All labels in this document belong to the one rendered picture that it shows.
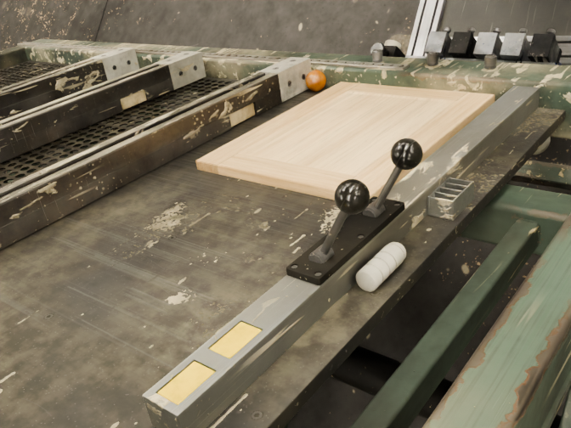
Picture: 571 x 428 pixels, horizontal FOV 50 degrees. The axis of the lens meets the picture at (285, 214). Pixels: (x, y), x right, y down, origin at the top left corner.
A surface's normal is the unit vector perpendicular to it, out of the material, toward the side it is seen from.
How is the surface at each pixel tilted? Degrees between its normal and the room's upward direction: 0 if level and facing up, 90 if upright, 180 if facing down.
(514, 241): 50
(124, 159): 90
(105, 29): 0
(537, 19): 0
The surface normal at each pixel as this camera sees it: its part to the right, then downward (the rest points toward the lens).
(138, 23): -0.55, -0.22
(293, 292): -0.13, -0.87
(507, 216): -0.61, 0.44
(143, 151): 0.78, 0.20
